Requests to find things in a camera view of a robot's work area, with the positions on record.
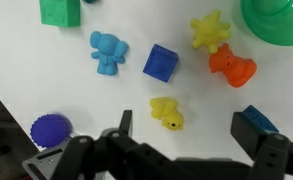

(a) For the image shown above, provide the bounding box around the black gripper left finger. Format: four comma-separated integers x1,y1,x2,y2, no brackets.
50,109,178,180

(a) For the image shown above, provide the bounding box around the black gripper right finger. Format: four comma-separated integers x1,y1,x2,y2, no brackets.
230,111,293,180

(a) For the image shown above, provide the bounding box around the orange toy figure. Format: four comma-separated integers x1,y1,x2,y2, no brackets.
208,42,258,89

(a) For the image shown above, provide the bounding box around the blue toy cube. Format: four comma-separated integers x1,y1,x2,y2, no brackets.
142,43,180,84
241,104,280,134

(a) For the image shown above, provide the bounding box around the yellow toy bear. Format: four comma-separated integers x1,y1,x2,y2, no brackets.
149,96,185,132

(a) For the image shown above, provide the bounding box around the light blue toy elephant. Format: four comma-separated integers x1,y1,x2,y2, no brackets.
89,30,130,77

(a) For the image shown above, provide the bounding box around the green plastic bowl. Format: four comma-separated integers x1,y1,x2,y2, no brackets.
240,0,293,47

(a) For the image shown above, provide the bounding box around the yellow spiky toy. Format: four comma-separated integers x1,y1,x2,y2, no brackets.
189,9,232,55

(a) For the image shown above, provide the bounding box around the green toy cube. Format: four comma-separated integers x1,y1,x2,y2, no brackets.
39,0,82,28

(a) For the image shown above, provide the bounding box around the purple spiky ball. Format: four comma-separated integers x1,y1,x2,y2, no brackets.
30,113,74,149

